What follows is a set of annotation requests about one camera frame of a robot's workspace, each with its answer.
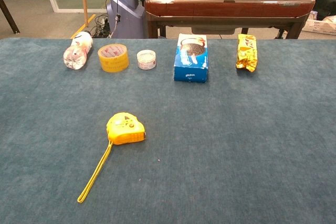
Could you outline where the white plastic basket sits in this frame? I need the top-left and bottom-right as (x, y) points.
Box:
(302, 10), (336, 36)

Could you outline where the black bag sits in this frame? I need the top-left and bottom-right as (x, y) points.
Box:
(313, 0), (336, 22)

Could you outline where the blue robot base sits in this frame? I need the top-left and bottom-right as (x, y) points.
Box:
(106, 0), (145, 39)

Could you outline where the clear plastic drink bottle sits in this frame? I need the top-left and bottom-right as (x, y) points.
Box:
(62, 31), (94, 70)

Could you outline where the blue table cloth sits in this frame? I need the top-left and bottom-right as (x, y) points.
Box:
(0, 37), (336, 224)

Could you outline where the dark table leg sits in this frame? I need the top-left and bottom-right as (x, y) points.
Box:
(0, 0), (20, 35)

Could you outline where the small white round tin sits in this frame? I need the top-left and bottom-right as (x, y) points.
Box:
(136, 49), (157, 71)

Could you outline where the gold foil snack packet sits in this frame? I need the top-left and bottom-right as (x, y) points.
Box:
(235, 34), (258, 73)

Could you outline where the brown mahjong table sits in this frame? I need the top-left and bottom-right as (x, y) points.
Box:
(144, 0), (316, 39)

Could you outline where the floor cable bundle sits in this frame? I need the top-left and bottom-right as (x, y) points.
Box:
(89, 14), (112, 38)

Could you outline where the yellow tape measure with strap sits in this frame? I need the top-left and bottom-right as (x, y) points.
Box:
(77, 112), (146, 204)

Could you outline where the blue cookie box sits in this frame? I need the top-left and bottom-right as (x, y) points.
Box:
(173, 33), (209, 83)

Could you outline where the yellow packing tape roll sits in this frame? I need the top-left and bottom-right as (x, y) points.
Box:
(97, 44), (130, 73)

